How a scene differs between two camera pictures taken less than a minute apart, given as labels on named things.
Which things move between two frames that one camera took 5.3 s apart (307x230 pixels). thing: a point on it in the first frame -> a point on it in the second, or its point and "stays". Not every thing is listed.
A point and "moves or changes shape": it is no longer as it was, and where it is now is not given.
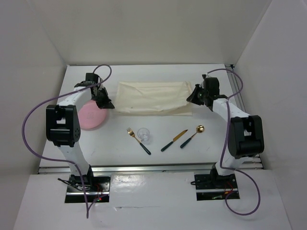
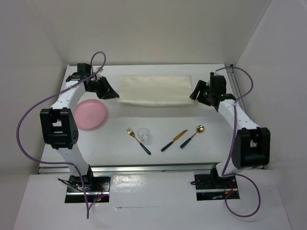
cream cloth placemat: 153,98 moves or changes shape
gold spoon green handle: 199,129 stays
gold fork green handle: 132,134 stays
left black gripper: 106,103 -> 107,92
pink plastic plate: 91,116 stays
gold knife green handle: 176,139 stays
